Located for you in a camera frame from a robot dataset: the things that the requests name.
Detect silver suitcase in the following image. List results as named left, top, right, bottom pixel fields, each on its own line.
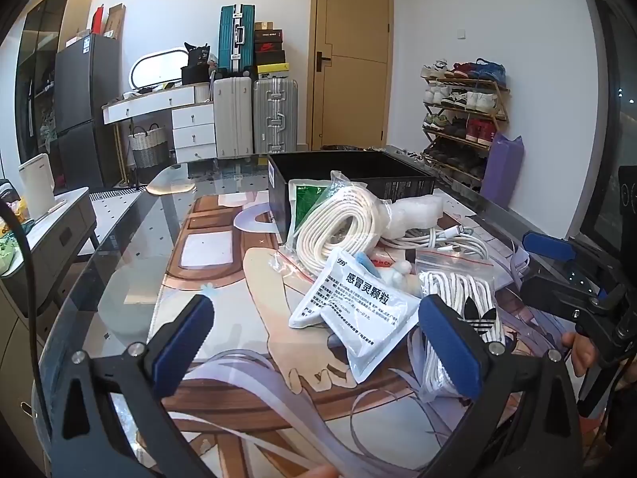
left=253, top=78, right=299, bottom=155

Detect white medicine sachet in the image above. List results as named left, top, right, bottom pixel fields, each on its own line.
left=321, top=289, right=422, bottom=385

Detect person's left hand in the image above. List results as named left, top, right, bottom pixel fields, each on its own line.
left=291, top=462, right=349, bottom=478

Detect black tote bag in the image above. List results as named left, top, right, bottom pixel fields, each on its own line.
left=181, top=42, right=213, bottom=86

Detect clear bag with red print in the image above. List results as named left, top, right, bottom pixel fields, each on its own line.
left=373, top=256, right=415, bottom=286

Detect colourful snack packets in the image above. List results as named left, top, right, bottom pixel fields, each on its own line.
left=0, top=194, right=27, bottom=274

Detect black white striped rug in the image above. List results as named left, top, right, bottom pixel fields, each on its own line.
left=90, top=186, right=151, bottom=203

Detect shoe rack with shoes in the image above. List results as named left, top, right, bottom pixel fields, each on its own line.
left=420, top=58, right=509, bottom=181

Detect white charging cable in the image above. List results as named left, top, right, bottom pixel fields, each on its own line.
left=383, top=223, right=499, bottom=266

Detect person's right hand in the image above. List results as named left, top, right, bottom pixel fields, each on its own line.
left=561, top=331, right=599, bottom=373

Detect oval mirror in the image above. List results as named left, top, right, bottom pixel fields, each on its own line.
left=130, top=45, right=193, bottom=92

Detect white suitcase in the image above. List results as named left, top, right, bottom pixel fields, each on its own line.
left=213, top=76, right=255, bottom=159

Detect teal suitcase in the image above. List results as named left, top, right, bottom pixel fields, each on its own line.
left=218, top=4, right=258, bottom=78

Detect printed desk mat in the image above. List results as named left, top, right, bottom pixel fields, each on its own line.
left=149, top=192, right=534, bottom=478

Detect green packet in clear bag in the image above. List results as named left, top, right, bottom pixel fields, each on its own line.
left=287, top=178, right=330, bottom=241

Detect dark glass wardrobe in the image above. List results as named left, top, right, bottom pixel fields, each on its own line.
left=15, top=0, right=95, bottom=160

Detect bagged white shoelaces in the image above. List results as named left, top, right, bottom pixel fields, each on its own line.
left=413, top=250, right=507, bottom=403

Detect purple bag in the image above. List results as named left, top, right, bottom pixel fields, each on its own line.
left=480, top=133, right=525, bottom=211

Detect white vanity desk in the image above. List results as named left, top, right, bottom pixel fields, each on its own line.
left=102, top=82, right=218, bottom=163

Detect wooden shoe rack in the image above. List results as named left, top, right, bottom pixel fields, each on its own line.
left=420, top=60, right=512, bottom=191

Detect white electric kettle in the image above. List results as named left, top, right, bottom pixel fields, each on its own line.
left=18, top=153, right=57, bottom=220

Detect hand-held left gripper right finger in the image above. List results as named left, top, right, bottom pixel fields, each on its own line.
left=418, top=294, right=584, bottom=478

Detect woven laundry basket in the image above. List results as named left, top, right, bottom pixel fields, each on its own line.
left=128, top=123, right=170, bottom=169

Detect grey refrigerator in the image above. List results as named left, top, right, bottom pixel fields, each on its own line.
left=54, top=34, right=123, bottom=193

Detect white foam wrap roll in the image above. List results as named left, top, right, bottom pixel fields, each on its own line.
left=382, top=190, right=447, bottom=239

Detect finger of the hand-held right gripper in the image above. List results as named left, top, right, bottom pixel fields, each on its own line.
left=519, top=272, right=609, bottom=332
left=522, top=230, right=626, bottom=300

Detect dark window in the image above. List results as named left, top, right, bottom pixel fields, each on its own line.
left=580, top=0, right=637, bottom=240

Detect bagged white cord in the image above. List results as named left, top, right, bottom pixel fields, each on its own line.
left=276, top=169, right=395, bottom=280

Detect black cable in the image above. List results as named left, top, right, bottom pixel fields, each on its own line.
left=0, top=203, right=38, bottom=344

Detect wooden door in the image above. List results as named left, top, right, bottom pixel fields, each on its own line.
left=309, top=0, right=395, bottom=153

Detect grey side cabinet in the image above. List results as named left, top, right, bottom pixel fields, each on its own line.
left=0, top=186, right=98, bottom=317

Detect clear plastic bag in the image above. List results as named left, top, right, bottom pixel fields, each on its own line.
left=289, top=246, right=395, bottom=330

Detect flat cardboard box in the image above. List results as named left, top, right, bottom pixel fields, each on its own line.
left=106, top=3, right=128, bottom=41

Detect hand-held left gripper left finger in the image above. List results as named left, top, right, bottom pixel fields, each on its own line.
left=47, top=294, right=216, bottom=478

